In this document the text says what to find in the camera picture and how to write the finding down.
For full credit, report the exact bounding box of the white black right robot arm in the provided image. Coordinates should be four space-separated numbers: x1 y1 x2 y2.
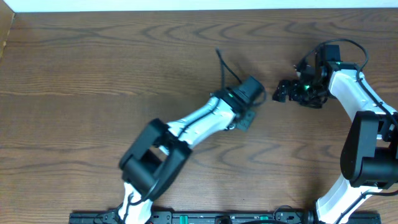
272 60 397 223

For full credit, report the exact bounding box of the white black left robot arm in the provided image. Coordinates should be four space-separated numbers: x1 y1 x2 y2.
118 88 258 223

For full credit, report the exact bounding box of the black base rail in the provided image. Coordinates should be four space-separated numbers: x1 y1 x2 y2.
68 208 382 224

